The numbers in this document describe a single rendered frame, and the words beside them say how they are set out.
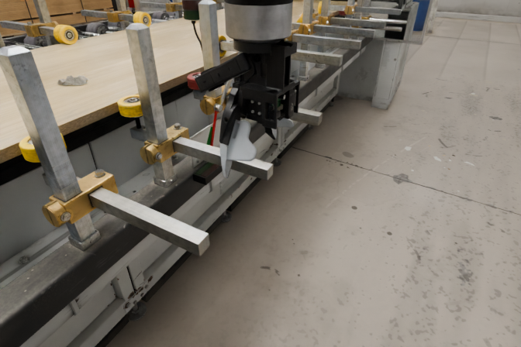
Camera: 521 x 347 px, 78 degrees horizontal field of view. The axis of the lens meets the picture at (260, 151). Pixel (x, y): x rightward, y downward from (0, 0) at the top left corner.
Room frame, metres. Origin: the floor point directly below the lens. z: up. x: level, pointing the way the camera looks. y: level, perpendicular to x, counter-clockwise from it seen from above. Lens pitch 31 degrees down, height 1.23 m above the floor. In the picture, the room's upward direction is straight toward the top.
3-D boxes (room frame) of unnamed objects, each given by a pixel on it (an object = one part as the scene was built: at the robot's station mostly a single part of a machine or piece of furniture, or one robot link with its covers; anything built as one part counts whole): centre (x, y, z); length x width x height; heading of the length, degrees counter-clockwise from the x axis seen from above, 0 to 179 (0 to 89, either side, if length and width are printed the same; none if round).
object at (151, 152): (0.75, 0.25, 0.81); 0.14 x 0.06 x 0.05; 151
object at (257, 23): (0.47, 0.00, 1.16); 0.10 x 0.09 x 0.05; 148
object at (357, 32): (1.62, -0.28, 0.95); 0.50 x 0.04 x 0.04; 61
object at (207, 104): (0.97, 0.13, 0.85); 0.14 x 0.06 x 0.05; 151
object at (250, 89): (0.46, 0.00, 1.08); 0.09 x 0.08 x 0.12; 58
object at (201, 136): (0.91, 0.14, 0.75); 0.26 x 0.01 x 0.10; 151
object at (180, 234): (0.50, 0.29, 0.80); 0.44 x 0.03 x 0.04; 61
